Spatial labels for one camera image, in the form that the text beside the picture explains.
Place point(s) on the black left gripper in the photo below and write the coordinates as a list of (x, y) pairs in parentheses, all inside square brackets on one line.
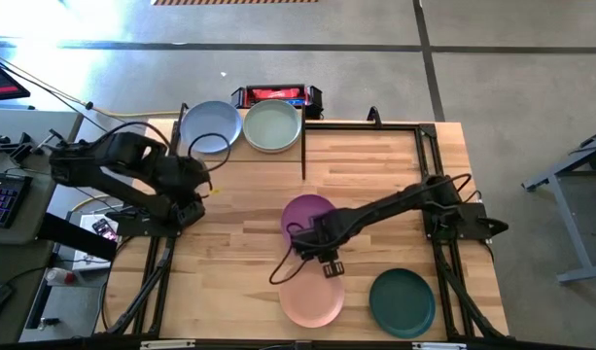
[(189, 192)]

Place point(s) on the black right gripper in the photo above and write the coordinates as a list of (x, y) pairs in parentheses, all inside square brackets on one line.
[(319, 238)]

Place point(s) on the pink plate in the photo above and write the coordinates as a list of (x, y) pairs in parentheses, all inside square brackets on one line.
[(309, 301)]

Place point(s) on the purple plate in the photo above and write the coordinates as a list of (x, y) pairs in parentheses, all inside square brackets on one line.
[(305, 209)]

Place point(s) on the dark green plate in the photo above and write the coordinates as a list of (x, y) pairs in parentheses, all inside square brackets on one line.
[(402, 304)]

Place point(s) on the blue plate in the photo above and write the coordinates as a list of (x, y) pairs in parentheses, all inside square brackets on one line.
[(205, 119)]

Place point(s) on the light green plate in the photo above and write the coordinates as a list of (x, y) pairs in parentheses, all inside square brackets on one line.
[(272, 124)]

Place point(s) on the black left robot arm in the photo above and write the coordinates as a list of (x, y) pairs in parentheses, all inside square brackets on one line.
[(117, 146)]

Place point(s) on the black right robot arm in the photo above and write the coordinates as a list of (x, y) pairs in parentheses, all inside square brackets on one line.
[(390, 204)]

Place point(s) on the smartphone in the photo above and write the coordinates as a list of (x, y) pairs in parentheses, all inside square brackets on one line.
[(104, 228)]

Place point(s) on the white box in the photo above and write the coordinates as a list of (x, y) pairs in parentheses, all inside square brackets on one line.
[(88, 224)]

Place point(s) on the black flat panel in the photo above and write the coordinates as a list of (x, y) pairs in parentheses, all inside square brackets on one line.
[(74, 235)]

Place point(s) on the red and black toolbox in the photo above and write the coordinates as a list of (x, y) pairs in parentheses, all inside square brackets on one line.
[(275, 92)]

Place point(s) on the white bottle red cap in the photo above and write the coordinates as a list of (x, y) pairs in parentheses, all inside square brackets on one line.
[(57, 277)]

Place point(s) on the grey side desk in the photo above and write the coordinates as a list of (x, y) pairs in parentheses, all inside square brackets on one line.
[(37, 216)]

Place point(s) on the black desk clamp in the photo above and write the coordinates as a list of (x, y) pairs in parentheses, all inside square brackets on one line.
[(54, 138), (10, 146)]

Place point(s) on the small black clip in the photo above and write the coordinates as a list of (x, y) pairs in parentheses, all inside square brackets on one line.
[(49, 321)]

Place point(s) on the black backlit keyboard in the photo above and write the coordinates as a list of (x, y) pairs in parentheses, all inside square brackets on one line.
[(3, 199)]

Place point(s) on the black desk monitor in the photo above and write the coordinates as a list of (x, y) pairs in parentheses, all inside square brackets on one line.
[(1, 82)]

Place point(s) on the grey metal stand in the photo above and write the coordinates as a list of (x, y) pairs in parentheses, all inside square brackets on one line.
[(570, 228)]

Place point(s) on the white bracket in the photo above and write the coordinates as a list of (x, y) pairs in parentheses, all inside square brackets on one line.
[(439, 346), (167, 344)]

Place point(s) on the black aluminium rig frame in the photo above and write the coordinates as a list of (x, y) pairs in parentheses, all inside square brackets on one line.
[(361, 126)]

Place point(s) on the black bracket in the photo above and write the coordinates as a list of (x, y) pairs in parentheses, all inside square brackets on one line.
[(374, 115)]

